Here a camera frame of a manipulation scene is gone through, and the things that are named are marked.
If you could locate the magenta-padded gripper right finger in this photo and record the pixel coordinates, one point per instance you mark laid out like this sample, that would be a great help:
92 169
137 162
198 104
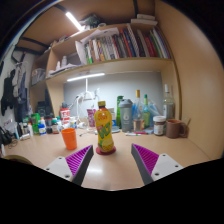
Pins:
166 165

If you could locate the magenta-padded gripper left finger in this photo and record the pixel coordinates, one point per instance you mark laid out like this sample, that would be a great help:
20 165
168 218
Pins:
58 166

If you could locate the yellow lemon tea bottle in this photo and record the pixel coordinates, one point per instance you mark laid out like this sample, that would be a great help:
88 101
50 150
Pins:
104 130

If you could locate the orange plastic cup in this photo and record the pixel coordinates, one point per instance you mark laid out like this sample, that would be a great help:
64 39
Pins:
69 139

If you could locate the brown ceramic mug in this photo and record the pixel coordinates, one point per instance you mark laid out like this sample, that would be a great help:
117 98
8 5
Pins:
173 129

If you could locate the small brown green-capped bottle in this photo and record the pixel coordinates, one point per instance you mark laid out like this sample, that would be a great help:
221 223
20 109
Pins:
55 127

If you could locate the white-lidded brown spread jar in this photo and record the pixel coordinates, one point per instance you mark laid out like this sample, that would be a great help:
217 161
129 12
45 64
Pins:
159 126

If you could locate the white blue-labelled bottle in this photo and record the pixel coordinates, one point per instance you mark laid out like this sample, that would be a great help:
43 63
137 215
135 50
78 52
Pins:
42 129

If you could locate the green plastic bottle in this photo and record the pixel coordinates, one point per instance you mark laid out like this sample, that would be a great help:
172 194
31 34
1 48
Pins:
35 121

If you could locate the red and white can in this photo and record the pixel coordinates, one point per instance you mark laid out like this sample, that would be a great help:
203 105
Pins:
65 115

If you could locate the slim green-capped bottle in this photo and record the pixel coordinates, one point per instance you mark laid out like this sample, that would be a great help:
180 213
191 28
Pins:
146 115

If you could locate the pink packet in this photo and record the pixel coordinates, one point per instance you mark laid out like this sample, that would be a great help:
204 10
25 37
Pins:
91 118

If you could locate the tall clear glass bottle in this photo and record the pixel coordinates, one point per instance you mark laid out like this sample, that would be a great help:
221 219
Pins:
168 106

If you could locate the clear yellow-capped bottle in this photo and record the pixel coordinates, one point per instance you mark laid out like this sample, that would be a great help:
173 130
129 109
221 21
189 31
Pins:
137 113

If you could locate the tall green bottle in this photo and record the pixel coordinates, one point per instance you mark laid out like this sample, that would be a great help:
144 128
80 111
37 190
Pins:
118 110

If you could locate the dark hanging clothes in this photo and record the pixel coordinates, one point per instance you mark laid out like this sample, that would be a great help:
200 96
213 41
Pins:
13 90

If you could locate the under-shelf light bar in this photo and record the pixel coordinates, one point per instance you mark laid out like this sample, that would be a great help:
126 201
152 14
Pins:
86 77

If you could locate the ceiling light strip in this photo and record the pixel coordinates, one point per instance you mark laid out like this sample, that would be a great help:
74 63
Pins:
74 21

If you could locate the white wall power strip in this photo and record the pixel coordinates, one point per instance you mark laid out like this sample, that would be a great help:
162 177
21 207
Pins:
88 96

